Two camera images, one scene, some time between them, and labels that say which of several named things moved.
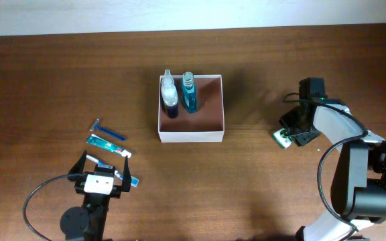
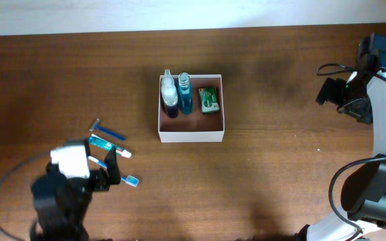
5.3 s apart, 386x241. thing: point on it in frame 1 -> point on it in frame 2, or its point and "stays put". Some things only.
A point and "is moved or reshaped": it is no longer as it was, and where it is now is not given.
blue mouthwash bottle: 189,92 is moved or reshaped
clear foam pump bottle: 169,94 stays put
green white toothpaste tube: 93,138 stays put
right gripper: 287,119 -> 331,92
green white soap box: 284,140 -> 208,99
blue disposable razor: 106,131 stays put
